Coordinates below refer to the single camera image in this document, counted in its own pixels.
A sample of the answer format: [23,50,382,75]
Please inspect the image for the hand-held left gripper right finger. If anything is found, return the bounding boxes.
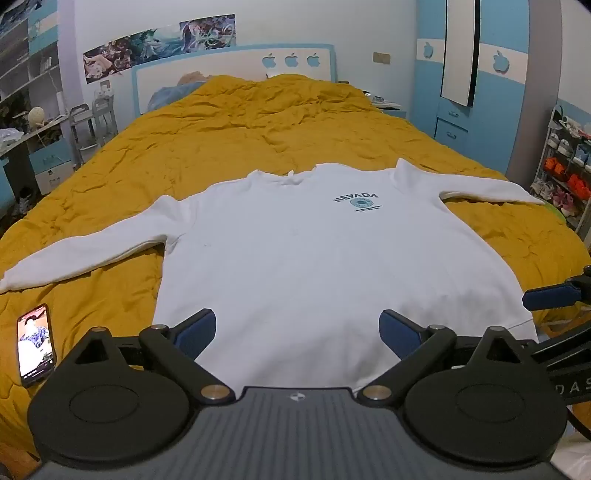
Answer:
[358,310,520,408]

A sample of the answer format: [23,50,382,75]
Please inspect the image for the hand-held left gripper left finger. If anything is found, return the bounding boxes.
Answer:
[78,308,234,407]

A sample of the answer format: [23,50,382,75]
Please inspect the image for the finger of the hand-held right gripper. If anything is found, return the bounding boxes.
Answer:
[526,336,591,365]
[523,265,591,311]

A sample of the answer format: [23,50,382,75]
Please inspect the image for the white printed sweatshirt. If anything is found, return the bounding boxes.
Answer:
[0,158,546,393]

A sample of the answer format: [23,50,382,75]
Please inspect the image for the row of assorted shoes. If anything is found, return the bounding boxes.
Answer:
[531,116,591,217]

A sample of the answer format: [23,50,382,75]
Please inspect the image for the white shoe rack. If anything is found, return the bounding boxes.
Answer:
[530,105,591,232]

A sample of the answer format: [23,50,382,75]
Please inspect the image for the black smartphone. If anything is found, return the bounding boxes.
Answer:
[17,303,56,387]

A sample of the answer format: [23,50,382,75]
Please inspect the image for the blue white wardrobe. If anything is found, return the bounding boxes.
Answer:
[412,0,561,182]

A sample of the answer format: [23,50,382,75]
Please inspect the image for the mustard yellow blanket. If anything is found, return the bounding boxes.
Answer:
[0,74,591,457]

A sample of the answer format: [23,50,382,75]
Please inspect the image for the blue nightstand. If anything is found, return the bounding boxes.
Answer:
[369,95,408,120]

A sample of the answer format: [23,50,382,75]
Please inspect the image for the blue white desk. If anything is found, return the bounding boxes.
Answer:
[0,113,77,197]

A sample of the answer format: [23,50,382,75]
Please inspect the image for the white chair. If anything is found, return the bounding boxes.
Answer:
[69,98,119,168]

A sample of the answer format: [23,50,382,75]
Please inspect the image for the blue pillow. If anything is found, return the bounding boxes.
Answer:
[147,70,208,112]

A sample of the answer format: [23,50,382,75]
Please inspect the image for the black framed wardrobe mirror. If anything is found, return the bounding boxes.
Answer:
[440,0,481,108]

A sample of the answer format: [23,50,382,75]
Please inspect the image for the white blue bed headboard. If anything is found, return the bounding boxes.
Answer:
[131,44,337,116]

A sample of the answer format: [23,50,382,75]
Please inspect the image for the white blue bookshelf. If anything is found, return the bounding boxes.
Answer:
[0,0,64,109]

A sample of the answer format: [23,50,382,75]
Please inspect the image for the pink toned wall poster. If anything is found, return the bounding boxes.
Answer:
[83,41,134,85]

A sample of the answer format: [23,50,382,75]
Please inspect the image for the dark green wall poster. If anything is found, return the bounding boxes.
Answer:
[127,28,185,64]

